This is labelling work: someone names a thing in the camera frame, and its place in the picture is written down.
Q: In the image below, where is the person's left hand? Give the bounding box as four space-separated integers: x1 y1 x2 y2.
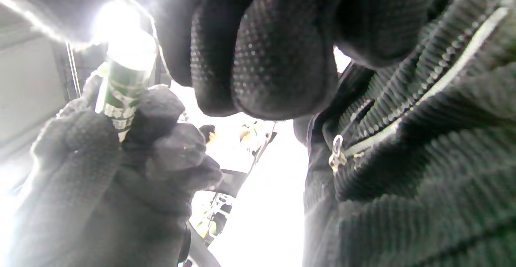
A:
8 71 223 267

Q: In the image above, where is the white green lubricant stick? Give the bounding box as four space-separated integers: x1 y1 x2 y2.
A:
95 29 158 142

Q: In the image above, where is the person's right hand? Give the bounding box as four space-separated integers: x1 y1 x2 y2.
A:
0 0 468 121

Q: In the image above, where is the black backpack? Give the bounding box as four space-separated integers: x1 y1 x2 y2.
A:
293 0 516 267

